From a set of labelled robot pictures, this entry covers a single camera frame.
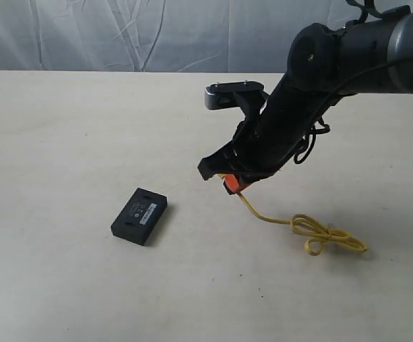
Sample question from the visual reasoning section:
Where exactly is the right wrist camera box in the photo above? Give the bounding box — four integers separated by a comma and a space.
204, 81, 267, 110

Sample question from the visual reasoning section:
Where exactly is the yellow ethernet cable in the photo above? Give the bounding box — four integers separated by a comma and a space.
217, 173, 369, 257

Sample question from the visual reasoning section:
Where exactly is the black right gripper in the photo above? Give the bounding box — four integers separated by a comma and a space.
198, 119, 305, 195

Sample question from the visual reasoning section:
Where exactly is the black rectangular box device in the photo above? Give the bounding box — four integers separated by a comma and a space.
111, 188, 168, 246

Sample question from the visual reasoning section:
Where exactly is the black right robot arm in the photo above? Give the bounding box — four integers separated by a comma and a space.
198, 8, 413, 195

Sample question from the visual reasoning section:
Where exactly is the grey wrinkled backdrop cloth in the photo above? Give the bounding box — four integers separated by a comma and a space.
0, 0, 413, 74

